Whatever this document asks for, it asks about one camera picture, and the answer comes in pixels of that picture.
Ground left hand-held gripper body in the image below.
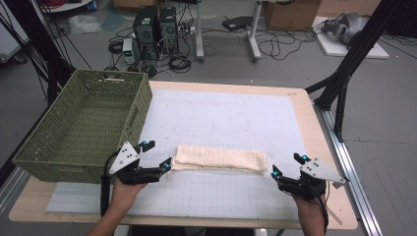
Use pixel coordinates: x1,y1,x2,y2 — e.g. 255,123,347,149
108,141,163,186

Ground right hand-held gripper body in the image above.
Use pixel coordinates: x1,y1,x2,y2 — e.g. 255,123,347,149
277,158,347,202

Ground cream towel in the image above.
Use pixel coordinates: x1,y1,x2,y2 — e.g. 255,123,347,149
170,144,270,176

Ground green woven basket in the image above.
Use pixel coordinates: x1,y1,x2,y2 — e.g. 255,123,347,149
11,68,153,184

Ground person's right hand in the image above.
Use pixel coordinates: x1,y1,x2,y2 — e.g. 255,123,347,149
292,193,328,214

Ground person's left hand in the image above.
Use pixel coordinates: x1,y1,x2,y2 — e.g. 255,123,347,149
110,178,149,207

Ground thin wooden stick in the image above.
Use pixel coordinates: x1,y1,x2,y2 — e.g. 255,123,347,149
326,206,344,226

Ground white grid mat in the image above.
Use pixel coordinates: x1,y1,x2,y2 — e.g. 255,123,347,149
44,88,310,221

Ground grey bench power supply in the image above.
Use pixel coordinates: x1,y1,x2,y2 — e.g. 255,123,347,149
121,36,138,65

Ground large black computer tower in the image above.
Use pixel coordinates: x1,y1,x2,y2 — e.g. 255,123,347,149
132,5,162,61

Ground white floor board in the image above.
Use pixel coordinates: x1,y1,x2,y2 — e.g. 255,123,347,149
312,16,390,60

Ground slim black computer tower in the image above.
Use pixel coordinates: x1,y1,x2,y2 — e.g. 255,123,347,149
158,6,180,55

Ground black metal stand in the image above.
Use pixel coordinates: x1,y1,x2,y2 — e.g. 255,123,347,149
0,0,77,106
304,0,408,143

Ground white desk leg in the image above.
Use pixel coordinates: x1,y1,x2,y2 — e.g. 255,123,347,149
194,0,206,64
247,0,264,63

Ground clear plastic bag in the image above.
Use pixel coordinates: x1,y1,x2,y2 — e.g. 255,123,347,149
68,14,103,35

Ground grey rounded machine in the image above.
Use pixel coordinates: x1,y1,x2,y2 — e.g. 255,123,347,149
321,12,370,45

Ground brown cardboard box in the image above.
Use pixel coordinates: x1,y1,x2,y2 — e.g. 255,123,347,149
263,0,323,32

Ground flat black device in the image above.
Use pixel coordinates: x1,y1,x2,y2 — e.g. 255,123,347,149
221,15,254,32

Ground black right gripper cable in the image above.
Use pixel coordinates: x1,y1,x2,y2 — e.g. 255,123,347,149
309,187,330,235

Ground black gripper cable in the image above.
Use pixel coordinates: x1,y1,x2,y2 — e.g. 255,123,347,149
99,148,123,217
309,187,330,235

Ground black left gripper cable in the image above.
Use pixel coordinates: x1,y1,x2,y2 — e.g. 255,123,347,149
99,148,123,217

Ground aluminium rail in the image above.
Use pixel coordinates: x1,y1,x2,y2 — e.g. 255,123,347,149
0,165,31,214
312,100,385,236

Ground coiled black cable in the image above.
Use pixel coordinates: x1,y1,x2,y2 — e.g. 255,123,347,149
168,54,193,74

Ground loose black floor cable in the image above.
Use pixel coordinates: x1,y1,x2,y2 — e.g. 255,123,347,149
257,29,318,62

